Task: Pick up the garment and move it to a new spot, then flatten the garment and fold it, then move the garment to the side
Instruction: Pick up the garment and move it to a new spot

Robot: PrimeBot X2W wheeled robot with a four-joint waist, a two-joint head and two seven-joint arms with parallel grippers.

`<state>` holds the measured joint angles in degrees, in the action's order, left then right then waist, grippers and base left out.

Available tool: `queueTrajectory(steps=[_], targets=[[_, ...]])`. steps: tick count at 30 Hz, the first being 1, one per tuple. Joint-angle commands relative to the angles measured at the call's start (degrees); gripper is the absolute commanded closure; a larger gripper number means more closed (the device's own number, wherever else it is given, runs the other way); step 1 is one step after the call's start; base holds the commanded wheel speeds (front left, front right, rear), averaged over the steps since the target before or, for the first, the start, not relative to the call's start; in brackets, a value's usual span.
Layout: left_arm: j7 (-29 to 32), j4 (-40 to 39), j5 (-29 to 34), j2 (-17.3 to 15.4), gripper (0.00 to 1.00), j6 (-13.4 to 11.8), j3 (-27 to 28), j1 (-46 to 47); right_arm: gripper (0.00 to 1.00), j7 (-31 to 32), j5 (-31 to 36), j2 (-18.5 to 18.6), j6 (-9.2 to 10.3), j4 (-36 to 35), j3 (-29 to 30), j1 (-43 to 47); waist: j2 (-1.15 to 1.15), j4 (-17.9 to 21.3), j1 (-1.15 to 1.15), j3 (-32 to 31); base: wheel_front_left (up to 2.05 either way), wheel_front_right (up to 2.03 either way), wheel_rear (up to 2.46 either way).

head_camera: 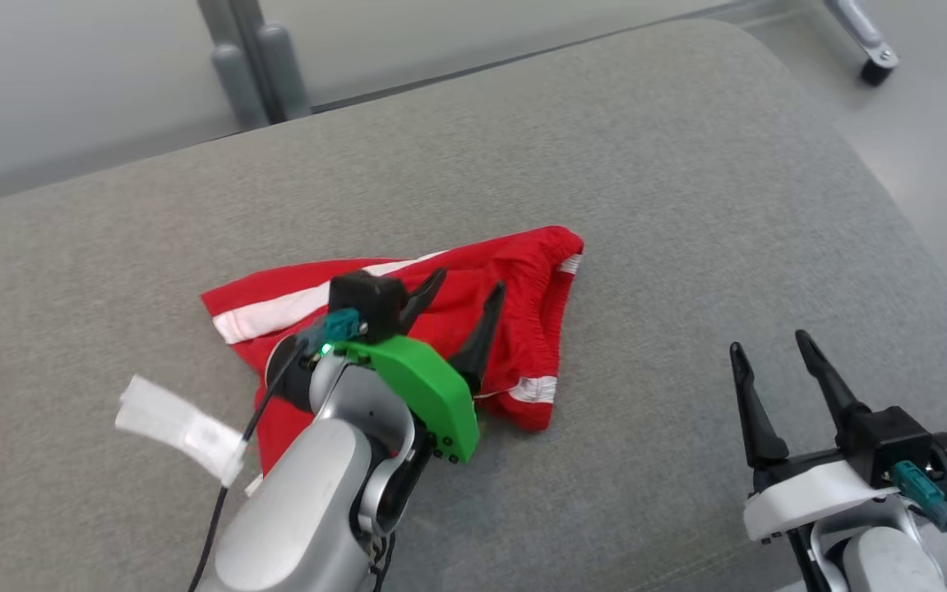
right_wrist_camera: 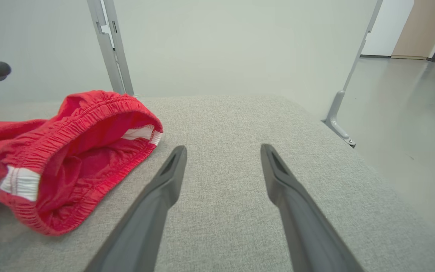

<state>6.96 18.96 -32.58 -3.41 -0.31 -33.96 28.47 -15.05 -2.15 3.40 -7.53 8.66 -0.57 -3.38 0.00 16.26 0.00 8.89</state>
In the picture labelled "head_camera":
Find grey metal frame post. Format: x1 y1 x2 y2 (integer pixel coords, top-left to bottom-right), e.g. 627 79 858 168
196 0 312 131

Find white tape label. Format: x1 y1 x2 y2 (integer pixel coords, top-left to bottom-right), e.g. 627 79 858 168
114 374 249 488

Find red shorts with white stripes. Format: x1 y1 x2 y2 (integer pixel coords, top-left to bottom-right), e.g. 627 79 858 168
201 225 585 478

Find grey leg with black caster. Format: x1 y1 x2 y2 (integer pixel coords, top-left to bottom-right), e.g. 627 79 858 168
823 0 901 87

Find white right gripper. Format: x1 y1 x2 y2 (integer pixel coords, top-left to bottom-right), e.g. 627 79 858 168
729 330 903 544

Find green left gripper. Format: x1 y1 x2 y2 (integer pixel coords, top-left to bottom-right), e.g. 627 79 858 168
332 267 508 465

